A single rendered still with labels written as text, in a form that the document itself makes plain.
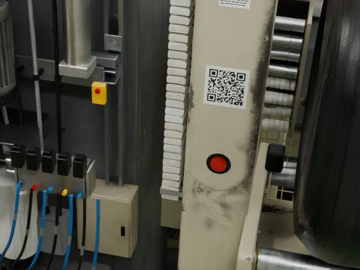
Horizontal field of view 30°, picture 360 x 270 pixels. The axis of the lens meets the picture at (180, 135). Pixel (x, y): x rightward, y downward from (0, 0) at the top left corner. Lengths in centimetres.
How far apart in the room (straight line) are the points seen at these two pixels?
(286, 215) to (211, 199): 31
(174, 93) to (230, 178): 19
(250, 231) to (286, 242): 23
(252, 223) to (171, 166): 19
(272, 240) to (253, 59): 50
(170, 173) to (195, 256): 20
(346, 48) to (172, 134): 39
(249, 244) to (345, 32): 44
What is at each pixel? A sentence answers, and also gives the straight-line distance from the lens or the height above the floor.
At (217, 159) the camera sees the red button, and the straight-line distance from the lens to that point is 123.
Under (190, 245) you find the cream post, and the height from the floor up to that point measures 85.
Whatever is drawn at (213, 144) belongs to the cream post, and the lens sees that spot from 122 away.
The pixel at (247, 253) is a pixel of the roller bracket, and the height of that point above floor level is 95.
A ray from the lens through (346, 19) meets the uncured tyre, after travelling 102.
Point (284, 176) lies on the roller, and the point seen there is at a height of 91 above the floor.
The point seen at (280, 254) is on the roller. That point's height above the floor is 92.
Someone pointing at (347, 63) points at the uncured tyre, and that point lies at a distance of 98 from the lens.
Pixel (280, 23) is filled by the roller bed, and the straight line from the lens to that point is 154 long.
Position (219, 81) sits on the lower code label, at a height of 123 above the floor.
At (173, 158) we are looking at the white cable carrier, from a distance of 127.
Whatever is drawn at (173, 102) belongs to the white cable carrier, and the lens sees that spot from 120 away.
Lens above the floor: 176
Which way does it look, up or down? 32 degrees down
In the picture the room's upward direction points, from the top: 3 degrees clockwise
